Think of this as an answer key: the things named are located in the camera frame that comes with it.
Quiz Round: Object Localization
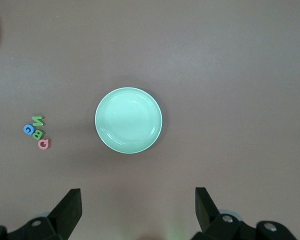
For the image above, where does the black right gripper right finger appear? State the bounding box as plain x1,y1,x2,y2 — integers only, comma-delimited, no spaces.
189,186,298,240

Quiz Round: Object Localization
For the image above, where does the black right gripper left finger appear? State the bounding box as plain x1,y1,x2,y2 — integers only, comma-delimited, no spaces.
0,188,83,240

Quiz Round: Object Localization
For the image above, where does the light green plate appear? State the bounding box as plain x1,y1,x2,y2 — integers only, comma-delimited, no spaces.
94,86,163,154

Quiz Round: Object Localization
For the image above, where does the green letter B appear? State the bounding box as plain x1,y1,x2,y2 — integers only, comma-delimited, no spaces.
31,128,45,141

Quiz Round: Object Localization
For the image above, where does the pink letter Q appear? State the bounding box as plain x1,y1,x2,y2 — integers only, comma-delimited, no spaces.
37,138,52,151

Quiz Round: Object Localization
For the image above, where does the green letter N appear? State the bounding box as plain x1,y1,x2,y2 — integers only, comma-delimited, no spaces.
31,115,45,127

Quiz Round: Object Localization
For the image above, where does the blue letter G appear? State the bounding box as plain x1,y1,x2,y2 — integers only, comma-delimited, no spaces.
23,124,35,136

